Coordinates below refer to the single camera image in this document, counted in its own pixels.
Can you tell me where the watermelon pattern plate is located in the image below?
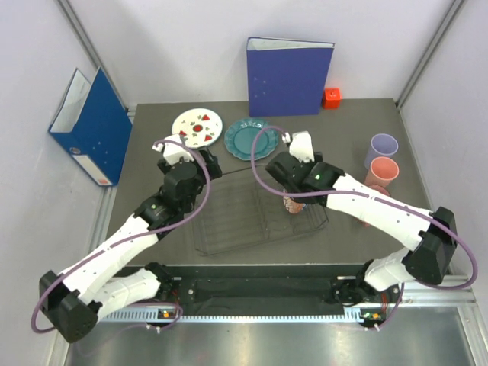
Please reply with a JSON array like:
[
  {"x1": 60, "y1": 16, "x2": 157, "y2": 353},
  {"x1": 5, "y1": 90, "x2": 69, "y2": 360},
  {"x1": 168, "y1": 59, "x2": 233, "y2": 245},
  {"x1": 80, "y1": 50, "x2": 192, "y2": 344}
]
[{"x1": 172, "y1": 108, "x2": 223, "y2": 149}]

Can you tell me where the blue zigzag patterned bowl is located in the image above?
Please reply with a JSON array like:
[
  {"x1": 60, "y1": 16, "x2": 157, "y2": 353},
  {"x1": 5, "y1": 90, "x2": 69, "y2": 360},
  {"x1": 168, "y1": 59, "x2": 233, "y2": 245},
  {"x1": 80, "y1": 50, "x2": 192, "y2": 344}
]
[{"x1": 283, "y1": 197, "x2": 307, "y2": 214}]

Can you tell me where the lavender plastic cup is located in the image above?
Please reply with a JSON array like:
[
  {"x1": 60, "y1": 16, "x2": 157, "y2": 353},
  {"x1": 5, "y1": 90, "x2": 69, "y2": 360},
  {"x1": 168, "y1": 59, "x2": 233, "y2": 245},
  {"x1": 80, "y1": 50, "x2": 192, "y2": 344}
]
[{"x1": 364, "y1": 133, "x2": 399, "y2": 169}]

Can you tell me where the pink plastic cup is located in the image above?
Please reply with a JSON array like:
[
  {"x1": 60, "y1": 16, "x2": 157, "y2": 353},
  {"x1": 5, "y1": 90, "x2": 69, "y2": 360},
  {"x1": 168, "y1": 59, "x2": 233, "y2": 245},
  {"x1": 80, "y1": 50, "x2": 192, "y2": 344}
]
[{"x1": 364, "y1": 156, "x2": 400, "y2": 188}]

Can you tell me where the teal plate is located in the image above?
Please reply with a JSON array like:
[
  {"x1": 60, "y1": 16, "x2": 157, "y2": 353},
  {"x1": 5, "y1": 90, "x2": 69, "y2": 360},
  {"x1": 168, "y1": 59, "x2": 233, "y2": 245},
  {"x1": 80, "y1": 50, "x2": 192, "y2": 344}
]
[{"x1": 224, "y1": 118, "x2": 278, "y2": 161}]

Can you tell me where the black wire dish rack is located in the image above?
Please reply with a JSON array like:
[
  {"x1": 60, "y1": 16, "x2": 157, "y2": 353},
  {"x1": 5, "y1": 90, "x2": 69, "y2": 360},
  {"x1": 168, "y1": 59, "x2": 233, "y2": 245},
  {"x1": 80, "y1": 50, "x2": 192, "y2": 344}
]
[{"x1": 191, "y1": 167, "x2": 329, "y2": 255}]

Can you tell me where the pink patterned mug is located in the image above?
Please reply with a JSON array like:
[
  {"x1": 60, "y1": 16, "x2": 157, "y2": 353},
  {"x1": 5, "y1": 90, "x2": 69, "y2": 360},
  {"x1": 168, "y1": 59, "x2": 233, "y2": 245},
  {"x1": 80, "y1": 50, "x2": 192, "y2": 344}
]
[{"x1": 361, "y1": 185, "x2": 391, "y2": 227}]

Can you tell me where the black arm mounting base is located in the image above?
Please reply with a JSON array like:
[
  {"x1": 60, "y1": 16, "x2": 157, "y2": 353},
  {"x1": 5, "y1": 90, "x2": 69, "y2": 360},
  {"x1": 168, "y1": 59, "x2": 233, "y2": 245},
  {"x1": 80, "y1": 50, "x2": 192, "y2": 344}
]
[{"x1": 145, "y1": 262, "x2": 400, "y2": 315}]

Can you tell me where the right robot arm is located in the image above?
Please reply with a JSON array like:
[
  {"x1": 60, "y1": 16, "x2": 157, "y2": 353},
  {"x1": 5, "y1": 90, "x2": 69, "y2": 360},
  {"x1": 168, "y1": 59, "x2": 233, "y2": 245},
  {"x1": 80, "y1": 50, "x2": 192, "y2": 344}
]
[{"x1": 265, "y1": 152, "x2": 457, "y2": 302}]

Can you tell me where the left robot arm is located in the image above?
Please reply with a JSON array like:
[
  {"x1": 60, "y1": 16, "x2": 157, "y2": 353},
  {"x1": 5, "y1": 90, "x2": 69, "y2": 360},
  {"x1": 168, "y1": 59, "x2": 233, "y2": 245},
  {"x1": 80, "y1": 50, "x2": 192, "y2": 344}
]
[{"x1": 34, "y1": 146, "x2": 222, "y2": 343}]

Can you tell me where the small red box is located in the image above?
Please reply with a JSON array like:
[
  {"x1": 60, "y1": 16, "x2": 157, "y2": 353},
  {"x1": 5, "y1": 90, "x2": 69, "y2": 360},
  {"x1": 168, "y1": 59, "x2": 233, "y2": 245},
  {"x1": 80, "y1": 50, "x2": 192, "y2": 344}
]
[{"x1": 322, "y1": 88, "x2": 342, "y2": 110}]

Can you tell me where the purple-blue binder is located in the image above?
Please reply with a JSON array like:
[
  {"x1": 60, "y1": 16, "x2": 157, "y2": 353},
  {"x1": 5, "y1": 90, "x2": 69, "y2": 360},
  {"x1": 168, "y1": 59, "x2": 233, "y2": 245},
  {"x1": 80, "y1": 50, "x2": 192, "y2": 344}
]
[{"x1": 246, "y1": 37, "x2": 335, "y2": 117}]

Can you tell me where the blue lever arch binder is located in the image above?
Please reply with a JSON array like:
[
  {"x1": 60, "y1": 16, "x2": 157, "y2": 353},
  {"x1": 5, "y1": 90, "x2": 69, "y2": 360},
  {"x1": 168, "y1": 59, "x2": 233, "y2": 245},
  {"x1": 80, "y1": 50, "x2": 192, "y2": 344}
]
[{"x1": 48, "y1": 69, "x2": 133, "y2": 186}]

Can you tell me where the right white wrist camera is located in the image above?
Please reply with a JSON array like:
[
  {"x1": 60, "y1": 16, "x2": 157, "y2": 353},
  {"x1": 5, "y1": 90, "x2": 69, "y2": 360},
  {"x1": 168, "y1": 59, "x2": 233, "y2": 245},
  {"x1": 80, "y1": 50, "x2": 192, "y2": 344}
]
[{"x1": 282, "y1": 131, "x2": 315, "y2": 163}]

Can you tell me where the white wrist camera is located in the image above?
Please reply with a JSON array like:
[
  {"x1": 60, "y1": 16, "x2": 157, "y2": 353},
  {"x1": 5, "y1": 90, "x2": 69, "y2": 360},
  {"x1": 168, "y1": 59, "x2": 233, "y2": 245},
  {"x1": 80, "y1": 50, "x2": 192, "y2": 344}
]
[
  {"x1": 152, "y1": 134, "x2": 194, "y2": 166},
  {"x1": 282, "y1": 131, "x2": 315, "y2": 163}
]

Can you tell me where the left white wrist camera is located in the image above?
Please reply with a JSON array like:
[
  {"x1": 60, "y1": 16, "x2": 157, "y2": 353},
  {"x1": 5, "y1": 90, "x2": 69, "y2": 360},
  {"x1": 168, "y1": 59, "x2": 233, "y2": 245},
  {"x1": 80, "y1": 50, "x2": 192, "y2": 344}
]
[{"x1": 152, "y1": 134, "x2": 194, "y2": 166}]

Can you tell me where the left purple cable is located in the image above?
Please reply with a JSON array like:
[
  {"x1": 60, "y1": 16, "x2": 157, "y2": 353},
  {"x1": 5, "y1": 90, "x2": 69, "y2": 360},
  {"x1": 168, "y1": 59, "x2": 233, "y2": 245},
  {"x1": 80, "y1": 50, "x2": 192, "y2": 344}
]
[{"x1": 30, "y1": 139, "x2": 211, "y2": 333}]

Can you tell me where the purple cable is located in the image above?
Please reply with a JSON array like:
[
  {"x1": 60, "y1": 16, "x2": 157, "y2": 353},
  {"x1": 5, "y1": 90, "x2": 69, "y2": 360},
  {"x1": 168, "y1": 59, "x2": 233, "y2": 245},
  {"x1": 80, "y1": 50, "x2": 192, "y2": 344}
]
[
  {"x1": 30, "y1": 139, "x2": 211, "y2": 333},
  {"x1": 250, "y1": 126, "x2": 478, "y2": 329}
]

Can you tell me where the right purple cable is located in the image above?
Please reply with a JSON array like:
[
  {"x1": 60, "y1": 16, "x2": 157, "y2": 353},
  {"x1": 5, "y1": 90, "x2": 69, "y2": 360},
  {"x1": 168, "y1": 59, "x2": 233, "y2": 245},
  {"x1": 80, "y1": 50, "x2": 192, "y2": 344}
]
[{"x1": 250, "y1": 126, "x2": 478, "y2": 329}]

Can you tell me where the grey slotted cable duct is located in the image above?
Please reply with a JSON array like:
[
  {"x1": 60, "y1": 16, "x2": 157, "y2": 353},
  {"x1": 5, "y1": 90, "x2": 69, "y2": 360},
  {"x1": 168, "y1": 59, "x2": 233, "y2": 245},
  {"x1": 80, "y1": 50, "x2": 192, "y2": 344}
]
[{"x1": 75, "y1": 304, "x2": 388, "y2": 324}]

